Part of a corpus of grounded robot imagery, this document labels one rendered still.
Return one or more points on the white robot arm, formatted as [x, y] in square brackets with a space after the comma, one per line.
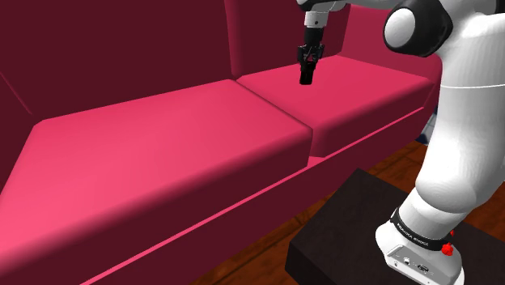
[465, 118]

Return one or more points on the dark robot stand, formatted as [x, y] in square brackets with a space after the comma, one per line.
[339, 236]

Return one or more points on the pink sofa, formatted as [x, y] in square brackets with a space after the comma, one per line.
[157, 138]

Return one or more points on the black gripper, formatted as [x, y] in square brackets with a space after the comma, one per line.
[313, 36]

